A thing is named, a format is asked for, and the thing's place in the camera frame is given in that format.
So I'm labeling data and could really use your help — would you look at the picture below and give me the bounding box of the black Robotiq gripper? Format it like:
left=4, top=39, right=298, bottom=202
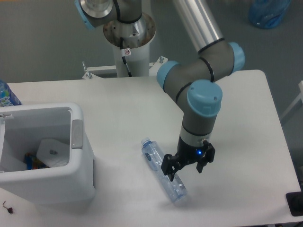
left=161, top=129, right=215, bottom=182

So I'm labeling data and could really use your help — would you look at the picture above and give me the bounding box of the blue labelled bottle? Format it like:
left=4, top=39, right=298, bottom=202
left=0, top=80, right=22, bottom=107

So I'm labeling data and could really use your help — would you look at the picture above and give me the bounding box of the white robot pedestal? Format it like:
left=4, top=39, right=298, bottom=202
left=82, top=13, right=168, bottom=79

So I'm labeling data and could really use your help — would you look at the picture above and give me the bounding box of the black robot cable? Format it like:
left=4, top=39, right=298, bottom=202
left=119, top=37, right=133, bottom=78

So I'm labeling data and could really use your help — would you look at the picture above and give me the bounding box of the white paper wrapper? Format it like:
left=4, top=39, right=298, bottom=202
left=36, top=139, right=70, bottom=167

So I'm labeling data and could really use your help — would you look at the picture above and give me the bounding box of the white furniture frame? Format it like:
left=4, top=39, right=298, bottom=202
left=280, top=80, right=303, bottom=125

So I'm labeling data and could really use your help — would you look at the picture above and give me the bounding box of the blue plastic bag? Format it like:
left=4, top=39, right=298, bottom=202
left=248, top=0, right=292, bottom=29

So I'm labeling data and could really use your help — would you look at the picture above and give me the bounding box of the white plastic trash can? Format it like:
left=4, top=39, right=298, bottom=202
left=0, top=103, right=95, bottom=204

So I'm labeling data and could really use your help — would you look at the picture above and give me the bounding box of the colourful snack wrapper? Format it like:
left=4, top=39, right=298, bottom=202
left=24, top=153, right=49, bottom=170

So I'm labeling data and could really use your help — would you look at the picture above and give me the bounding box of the black device at edge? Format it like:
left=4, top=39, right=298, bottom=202
left=286, top=192, right=303, bottom=217

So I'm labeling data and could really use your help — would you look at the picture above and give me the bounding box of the crushed clear plastic bottle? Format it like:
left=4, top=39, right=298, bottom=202
left=141, top=137, right=188, bottom=207

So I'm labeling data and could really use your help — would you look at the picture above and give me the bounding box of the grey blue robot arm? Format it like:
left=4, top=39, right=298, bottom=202
left=75, top=0, right=245, bottom=180

